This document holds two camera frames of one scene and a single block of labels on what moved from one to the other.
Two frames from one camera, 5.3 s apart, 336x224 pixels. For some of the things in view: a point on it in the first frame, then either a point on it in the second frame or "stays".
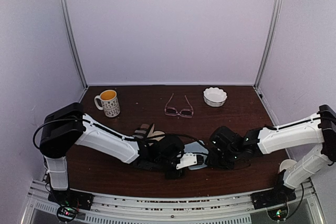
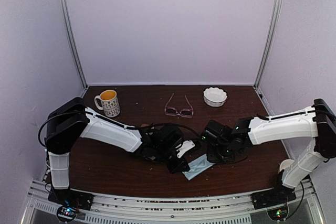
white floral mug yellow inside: x=110 y=104 stays
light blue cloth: x=195 y=147 to x=198 y=166
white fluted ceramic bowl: x=214 y=97 stays
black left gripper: x=170 y=176 to x=178 y=167
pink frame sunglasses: x=186 y=113 stays
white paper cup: x=287 y=163 stays
